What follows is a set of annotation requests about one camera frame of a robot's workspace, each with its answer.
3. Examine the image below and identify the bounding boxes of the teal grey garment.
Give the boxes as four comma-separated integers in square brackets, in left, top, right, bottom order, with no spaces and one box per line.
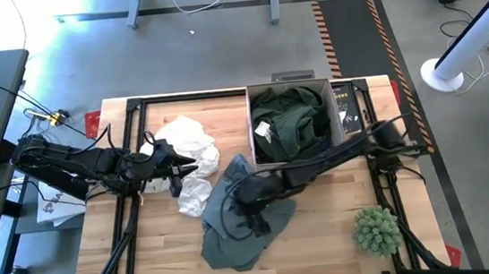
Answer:
[191,149,304,274]

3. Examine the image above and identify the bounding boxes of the yellow clamp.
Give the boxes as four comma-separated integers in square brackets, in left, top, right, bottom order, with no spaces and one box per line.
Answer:
[46,107,73,129]

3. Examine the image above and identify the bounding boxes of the white garment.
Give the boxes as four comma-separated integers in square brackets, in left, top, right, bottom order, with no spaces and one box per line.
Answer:
[134,111,227,223]

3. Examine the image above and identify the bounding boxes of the white fabric storage bin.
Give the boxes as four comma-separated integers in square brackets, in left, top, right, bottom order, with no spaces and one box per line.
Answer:
[243,74,349,169]

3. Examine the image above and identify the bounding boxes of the black aluminium table frame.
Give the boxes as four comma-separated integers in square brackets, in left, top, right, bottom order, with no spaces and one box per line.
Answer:
[55,66,466,274]

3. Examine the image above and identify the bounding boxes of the white pole on round base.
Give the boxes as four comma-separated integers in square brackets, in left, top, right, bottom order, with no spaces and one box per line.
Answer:
[412,0,489,97]

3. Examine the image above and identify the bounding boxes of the black book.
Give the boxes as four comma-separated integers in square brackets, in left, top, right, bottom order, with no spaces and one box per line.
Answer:
[331,81,365,137]

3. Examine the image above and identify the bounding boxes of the grey metal box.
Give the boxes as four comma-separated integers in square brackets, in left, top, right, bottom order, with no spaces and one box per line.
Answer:
[270,69,315,84]

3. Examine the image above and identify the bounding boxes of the dark green garment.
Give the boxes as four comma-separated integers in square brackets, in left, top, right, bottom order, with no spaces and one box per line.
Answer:
[247,82,336,166]

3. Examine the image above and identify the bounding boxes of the green artificial plant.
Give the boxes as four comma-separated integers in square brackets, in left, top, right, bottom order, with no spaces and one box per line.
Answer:
[349,203,405,261]

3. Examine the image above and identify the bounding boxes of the black hazard striped floor mat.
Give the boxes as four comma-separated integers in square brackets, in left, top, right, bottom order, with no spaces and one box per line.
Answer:
[310,0,436,165]

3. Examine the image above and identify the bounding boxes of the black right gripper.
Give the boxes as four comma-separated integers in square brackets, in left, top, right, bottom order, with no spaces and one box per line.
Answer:
[228,172,294,241]

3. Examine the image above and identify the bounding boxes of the white printed paper sheets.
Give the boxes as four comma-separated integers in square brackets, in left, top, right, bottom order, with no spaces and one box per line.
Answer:
[32,175,88,230]

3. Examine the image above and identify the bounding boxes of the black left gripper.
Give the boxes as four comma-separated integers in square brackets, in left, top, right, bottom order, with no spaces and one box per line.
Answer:
[145,134,202,200]

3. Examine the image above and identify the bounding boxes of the red table corner bracket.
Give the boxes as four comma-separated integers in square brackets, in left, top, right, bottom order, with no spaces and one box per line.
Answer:
[83,109,104,140]
[444,243,464,270]
[390,79,402,106]

